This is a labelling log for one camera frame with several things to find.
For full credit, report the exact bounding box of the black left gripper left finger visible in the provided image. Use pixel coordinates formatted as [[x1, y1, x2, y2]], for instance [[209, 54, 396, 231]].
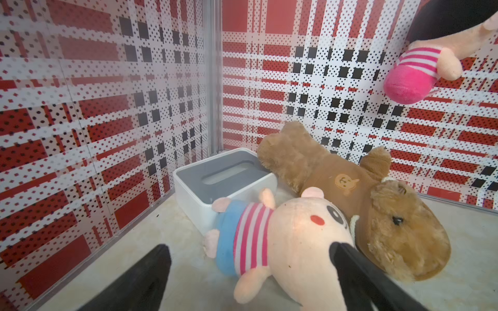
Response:
[[79, 244, 171, 311]]

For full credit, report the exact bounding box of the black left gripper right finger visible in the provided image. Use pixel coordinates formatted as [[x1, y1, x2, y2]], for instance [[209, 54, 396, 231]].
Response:
[[329, 242, 427, 310]]

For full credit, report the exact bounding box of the striped shirt boy plush doll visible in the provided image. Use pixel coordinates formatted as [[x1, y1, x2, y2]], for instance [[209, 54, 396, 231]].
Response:
[[203, 187, 354, 310]]

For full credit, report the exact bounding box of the brown capybara plush toy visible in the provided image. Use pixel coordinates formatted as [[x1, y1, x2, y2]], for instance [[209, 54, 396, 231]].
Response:
[[257, 121, 451, 281]]

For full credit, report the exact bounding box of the white grey tissue box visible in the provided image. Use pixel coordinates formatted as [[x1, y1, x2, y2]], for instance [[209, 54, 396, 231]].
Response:
[[173, 148, 278, 235]]

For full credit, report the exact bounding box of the pink hanging plush doll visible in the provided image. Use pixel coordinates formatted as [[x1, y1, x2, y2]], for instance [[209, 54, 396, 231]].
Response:
[[383, 13, 497, 104]]

